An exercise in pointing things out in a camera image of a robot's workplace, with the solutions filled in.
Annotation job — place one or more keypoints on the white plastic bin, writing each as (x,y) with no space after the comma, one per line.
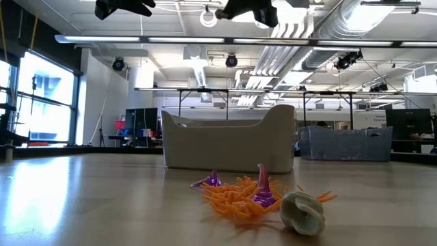
(228,147)

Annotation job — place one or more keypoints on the translucent grey plastic bin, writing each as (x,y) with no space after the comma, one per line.
(345,145)

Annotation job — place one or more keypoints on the long ceiling light bar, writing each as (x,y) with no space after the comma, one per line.
(95,38)

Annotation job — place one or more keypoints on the black ceiling speaker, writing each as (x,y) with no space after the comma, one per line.
(118,64)
(231,61)

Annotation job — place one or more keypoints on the large window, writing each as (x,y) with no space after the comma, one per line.
(44,85)

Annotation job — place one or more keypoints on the black light stand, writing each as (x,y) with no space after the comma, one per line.
(33,82)

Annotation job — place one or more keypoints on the black monitor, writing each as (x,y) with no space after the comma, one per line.
(408,121)
(141,121)

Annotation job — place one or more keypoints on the white leaning pole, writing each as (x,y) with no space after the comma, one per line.
(98,121)

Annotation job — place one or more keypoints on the black ceiling spotlight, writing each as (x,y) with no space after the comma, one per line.
(348,59)

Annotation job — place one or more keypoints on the red storage bin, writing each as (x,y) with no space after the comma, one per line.
(119,124)

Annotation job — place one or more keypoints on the cluttered background desk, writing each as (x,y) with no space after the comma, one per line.
(116,138)

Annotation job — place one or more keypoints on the person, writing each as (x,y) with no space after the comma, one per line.
(321,123)

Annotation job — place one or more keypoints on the black equipment rack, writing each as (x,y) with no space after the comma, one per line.
(5,136)

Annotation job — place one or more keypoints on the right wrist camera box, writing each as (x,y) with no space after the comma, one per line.
(266,17)

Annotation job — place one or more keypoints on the black metal frame stand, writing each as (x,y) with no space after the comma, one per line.
(205,90)

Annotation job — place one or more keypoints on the silver ventilation duct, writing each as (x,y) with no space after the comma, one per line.
(338,27)

